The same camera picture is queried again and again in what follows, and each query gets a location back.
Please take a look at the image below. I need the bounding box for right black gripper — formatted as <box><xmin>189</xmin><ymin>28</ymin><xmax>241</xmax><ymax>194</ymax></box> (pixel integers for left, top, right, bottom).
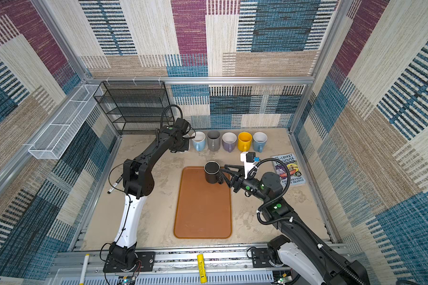
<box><xmin>219</xmin><ymin>164</ymin><xmax>269</xmax><ymax>203</ymax></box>

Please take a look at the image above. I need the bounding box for grey mug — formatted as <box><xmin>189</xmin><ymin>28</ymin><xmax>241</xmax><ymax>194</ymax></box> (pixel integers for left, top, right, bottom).
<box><xmin>207</xmin><ymin>130</ymin><xmax>221</xmax><ymax>152</ymax></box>

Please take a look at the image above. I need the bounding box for light blue mug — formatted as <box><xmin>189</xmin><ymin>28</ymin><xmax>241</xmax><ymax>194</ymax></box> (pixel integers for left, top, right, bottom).
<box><xmin>192</xmin><ymin>131</ymin><xmax>206</xmax><ymax>152</ymax></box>

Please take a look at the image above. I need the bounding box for black mug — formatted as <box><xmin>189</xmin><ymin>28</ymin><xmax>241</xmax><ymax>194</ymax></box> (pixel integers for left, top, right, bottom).
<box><xmin>204</xmin><ymin>161</ymin><xmax>223</xmax><ymax>185</ymax></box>

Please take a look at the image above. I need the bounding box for yellow marker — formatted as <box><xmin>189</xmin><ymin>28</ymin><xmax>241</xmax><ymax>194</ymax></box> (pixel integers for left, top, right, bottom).
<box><xmin>197</xmin><ymin>254</ymin><xmax>208</xmax><ymax>284</ymax></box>

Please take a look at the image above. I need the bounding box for black wire shelf rack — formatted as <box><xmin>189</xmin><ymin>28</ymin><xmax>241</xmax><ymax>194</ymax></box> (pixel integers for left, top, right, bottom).
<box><xmin>93</xmin><ymin>81</ymin><xmax>175</xmax><ymax>135</ymax></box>

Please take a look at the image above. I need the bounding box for blue speckled mug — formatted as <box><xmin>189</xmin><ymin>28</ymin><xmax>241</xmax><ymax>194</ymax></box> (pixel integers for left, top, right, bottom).
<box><xmin>253</xmin><ymin>132</ymin><xmax>268</xmax><ymax>153</ymax></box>

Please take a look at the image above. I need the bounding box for brown plastic tray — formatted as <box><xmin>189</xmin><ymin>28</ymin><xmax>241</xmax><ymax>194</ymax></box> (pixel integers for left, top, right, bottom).
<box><xmin>174</xmin><ymin>166</ymin><xmax>232</xmax><ymax>239</ymax></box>

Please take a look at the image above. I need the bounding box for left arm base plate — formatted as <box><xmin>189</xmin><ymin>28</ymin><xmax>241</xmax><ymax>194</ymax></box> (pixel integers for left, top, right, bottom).
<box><xmin>103</xmin><ymin>251</ymin><xmax>156</xmax><ymax>274</ymax></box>

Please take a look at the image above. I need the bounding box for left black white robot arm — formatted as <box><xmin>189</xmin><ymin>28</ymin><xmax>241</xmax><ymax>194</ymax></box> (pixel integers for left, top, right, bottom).
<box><xmin>103</xmin><ymin>104</ymin><xmax>190</xmax><ymax>274</ymax></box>

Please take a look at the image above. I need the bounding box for white marker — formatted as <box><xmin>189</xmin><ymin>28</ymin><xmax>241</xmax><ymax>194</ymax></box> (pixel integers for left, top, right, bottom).
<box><xmin>79</xmin><ymin>254</ymin><xmax>90</xmax><ymax>285</ymax></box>

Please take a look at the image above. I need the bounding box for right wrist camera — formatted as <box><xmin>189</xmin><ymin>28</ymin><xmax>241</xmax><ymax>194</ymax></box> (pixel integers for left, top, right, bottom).
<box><xmin>240</xmin><ymin>152</ymin><xmax>260</xmax><ymax>179</ymax></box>

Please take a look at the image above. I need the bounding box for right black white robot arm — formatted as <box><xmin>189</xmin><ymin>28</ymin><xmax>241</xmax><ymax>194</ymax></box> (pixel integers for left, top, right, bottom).
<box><xmin>216</xmin><ymin>159</ymin><xmax>370</xmax><ymax>285</ymax></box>

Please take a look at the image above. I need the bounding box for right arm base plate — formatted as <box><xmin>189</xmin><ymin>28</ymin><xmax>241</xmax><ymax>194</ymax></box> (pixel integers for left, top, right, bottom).
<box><xmin>247</xmin><ymin>247</ymin><xmax>274</xmax><ymax>268</ymax></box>

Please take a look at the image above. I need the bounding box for white mesh basket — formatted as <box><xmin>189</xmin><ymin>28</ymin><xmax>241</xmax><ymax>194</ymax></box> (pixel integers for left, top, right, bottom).
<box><xmin>29</xmin><ymin>84</ymin><xmax>98</xmax><ymax>160</ymax></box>

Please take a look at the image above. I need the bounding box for black marker pen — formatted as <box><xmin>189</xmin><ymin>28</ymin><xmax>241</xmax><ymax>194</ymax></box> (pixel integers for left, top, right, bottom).
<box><xmin>107</xmin><ymin>176</ymin><xmax>123</xmax><ymax>194</ymax></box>

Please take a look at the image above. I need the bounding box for yellow mug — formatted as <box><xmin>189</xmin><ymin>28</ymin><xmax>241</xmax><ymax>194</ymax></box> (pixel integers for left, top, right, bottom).
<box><xmin>237</xmin><ymin>132</ymin><xmax>253</xmax><ymax>152</ymax></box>

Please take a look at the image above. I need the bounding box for colourful magazine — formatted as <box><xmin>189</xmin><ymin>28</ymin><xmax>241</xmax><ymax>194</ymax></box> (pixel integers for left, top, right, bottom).
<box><xmin>272</xmin><ymin>153</ymin><xmax>306</xmax><ymax>187</ymax></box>

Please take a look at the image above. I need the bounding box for purple mug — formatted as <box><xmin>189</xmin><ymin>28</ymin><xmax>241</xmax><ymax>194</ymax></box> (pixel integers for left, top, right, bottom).
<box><xmin>222</xmin><ymin>132</ymin><xmax>237</xmax><ymax>153</ymax></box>

